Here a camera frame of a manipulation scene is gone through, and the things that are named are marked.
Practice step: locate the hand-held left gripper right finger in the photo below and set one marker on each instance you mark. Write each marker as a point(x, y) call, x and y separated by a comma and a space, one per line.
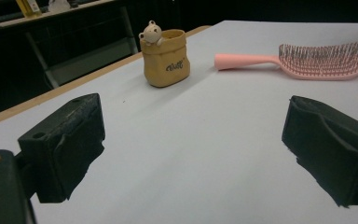
point(332, 149)

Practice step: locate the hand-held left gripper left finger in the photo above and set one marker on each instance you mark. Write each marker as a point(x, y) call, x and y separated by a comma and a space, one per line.
point(65, 146)

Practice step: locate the pink hairbrush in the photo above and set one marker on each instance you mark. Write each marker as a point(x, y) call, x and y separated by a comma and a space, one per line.
point(317, 63)

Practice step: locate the white object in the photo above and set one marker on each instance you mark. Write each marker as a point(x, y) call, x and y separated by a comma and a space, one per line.
point(59, 5)

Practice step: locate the yellow box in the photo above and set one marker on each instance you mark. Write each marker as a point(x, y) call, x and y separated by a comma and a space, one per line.
point(28, 7)

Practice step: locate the grey metal table frame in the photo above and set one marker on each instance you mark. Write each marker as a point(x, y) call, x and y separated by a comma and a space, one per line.
point(84, 59)

